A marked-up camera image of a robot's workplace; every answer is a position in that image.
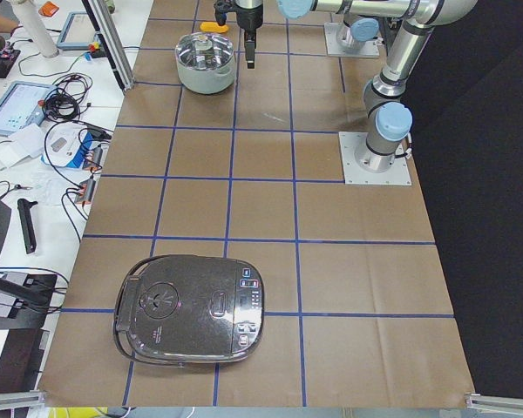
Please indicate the blue teach pendant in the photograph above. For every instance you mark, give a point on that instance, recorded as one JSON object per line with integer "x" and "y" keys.
{"x": 77, "y": 33}
{"x": 20, "y": 106}

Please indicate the black monitor stand base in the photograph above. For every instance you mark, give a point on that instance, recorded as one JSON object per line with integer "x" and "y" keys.
{"x": 25, "y": 299}

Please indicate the blue teach pendant far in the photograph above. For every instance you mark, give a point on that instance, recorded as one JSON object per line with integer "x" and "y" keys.
{"x": 77, "y": 33}

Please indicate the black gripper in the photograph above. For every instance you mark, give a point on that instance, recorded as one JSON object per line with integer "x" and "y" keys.
{"x": 248, "y": 19}

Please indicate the black bar tool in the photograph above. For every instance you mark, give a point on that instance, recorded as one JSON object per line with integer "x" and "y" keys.
{"x": 24, "y": 210}

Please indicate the glass pot lid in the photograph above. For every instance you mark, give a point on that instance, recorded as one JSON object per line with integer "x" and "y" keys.
{"x": 204, "y": 51}

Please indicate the brown paper table mat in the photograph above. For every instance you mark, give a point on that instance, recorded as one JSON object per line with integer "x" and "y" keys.
{"x": 357, "y": 309}

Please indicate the yellow corn cob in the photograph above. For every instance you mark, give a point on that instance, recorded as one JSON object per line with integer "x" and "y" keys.
{"x": 213, "y": 27}

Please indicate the blue white box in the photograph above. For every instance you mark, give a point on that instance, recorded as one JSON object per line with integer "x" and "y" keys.
{"x": 66, "y": 145}

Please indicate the aluminium frame post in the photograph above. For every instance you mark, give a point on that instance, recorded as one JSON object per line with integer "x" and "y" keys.
{"x": 108, "y": 36}

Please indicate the blue teach pendant near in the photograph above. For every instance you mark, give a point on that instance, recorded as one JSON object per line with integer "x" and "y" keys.
{"x": 20, "y": 106}

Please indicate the dark silver rice cooker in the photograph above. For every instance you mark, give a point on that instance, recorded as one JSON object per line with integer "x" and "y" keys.
{"x": 179, "y": 309}

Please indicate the white cylinder tube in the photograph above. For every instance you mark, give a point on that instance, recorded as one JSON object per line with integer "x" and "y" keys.
{"x": 26, "y": 13}

